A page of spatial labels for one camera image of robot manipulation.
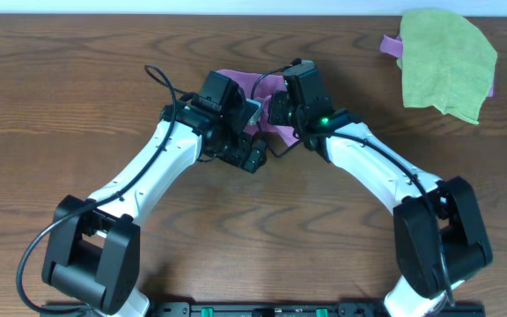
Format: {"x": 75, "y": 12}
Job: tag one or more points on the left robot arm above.
{"x": 93, "y": 251}

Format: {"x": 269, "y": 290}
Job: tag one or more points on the purple microfiber cloth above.
{"x": 263, "y": 93}

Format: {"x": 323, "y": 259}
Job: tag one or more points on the green microfiber cloth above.
{"x": 447, "y": 63}

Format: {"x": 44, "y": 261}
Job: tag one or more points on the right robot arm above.
{"x": 439, "y": 235}

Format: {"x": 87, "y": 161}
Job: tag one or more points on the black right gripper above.
{"x": 278, "y": 100}

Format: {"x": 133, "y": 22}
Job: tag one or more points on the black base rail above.
{"x": 342, "y": 309}

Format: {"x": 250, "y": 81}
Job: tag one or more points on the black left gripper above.
{"x": 252, "y": 162}

